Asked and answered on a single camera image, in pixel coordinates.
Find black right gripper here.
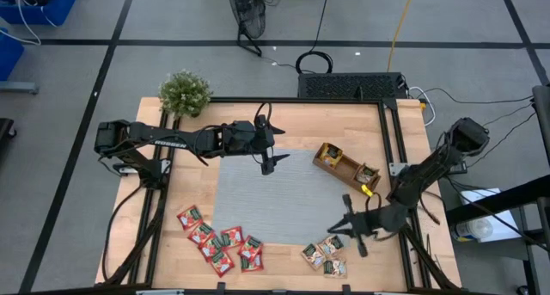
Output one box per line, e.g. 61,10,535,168
327,208,390,258

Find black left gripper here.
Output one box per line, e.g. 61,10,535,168
223,120,291,163

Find wooden tea box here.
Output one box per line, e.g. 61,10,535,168
312,142,382,194

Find red strawberry tea packet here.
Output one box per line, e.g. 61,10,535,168
198,234,228,261
220,225,245,249
210,249,236,278
187,221,216,246
237,235,265,262
176,205,204,230
239,255,265,273

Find grey woven placemat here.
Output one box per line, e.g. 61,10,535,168
211,147,351,246

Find black perforated computer tower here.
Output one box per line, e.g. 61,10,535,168
297,71,407,101

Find green potted plant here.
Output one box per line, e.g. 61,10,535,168
157,69,214,120

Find white wipes canister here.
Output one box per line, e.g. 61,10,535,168
449,217,495,243

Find white box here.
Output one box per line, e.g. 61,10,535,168
458,187,523,243

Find black cage fan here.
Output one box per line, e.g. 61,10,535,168
226,0,267,58

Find large blue bin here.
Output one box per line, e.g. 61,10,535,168
0,0,77,27

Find grey metal foot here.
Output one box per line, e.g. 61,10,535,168
0,80,40,95

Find black caster base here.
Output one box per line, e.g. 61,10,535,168
0,117,18,154

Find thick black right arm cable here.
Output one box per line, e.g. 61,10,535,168
364,190,385,213

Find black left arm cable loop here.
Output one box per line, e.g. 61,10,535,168
253,101,272,128

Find black coiled floor cable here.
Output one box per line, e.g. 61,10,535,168
295,0,334,76

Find black side cart frame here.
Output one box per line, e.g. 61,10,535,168
444,174,550,295

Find yellow hanging cable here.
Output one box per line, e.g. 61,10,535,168
386,0,417,72

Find black left base cable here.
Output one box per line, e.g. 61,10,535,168
101,185,145,283

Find black post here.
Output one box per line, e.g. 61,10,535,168
531,84,550,167

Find white floor cable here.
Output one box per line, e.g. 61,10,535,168
0,0,59,46

